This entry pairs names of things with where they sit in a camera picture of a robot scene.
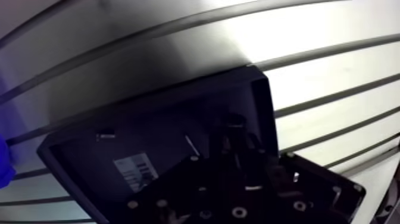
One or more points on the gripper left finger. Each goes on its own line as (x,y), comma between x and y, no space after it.
(193,194)

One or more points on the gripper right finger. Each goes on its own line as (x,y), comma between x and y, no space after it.
(312,194)

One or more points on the steel bolt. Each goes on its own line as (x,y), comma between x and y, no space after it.
(106,136)
(192,145)

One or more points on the blue bin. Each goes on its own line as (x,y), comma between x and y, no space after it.
(4,165)

